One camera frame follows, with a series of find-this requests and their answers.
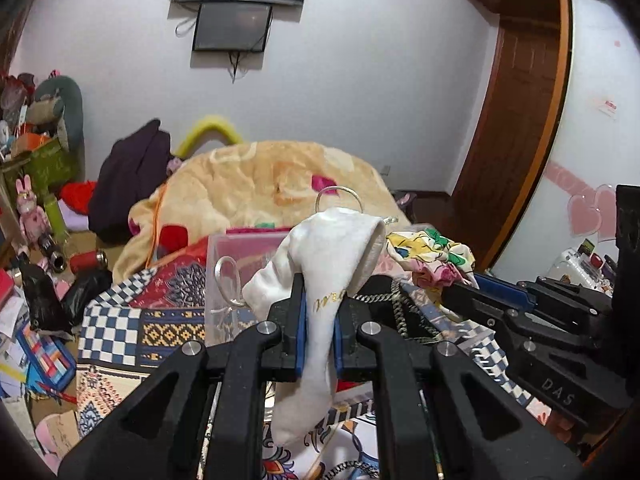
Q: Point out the red cloth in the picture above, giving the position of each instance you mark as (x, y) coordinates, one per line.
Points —
(77, 195)

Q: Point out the beige fleece blanket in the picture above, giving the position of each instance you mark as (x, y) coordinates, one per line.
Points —
(250, 185)

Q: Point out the colourful blue pencil case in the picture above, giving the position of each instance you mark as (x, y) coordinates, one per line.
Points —
(45, 355)

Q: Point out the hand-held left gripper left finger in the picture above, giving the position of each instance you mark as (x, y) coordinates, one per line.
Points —
(300, 327)

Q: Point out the black cylinder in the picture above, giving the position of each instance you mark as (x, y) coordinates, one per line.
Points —
(52, 255)

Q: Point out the black plastic bag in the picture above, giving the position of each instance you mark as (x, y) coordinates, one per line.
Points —
(55, 295)

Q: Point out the green tube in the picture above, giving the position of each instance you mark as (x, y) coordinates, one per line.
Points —
(56, 215)

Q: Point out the yellow foam tube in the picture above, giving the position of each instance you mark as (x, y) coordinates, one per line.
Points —
(207, 132)

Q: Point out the white wardrobe door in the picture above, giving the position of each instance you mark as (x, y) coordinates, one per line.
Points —
(585, 125)

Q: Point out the red thermos bottle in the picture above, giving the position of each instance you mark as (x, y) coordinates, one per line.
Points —
(87, 261)

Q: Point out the clear plastic box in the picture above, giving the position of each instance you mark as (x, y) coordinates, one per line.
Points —
(235, 250)

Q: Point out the pink cardboard sheet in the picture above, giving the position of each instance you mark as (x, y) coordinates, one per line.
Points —
(57, 432)

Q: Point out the dark purple jacket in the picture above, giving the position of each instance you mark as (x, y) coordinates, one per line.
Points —
(132, 180)

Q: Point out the pink bunny plush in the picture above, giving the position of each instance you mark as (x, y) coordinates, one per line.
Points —
(31, 210)

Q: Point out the patterned patchwork blanket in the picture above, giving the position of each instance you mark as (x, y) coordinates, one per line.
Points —
(150, 320)

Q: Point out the green cardboard box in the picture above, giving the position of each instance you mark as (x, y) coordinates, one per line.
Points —
(42, 160)

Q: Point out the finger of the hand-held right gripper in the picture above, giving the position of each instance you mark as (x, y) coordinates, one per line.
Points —
(502, 287)
(480, 310)

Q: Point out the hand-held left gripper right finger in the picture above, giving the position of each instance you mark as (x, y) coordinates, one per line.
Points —
(338, 342)

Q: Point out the white sock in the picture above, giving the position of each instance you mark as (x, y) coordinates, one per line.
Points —
(320, 270)

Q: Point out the grey green plush pillow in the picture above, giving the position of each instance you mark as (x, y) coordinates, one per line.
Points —
(62, 105)

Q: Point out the pink heart stickers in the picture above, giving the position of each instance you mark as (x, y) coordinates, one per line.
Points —
(592, 210)

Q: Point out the colourful floral cloth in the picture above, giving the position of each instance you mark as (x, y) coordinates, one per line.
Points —
(430, 255)

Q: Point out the brown wooden door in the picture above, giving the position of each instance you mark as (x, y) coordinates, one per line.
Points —
(510, 110)

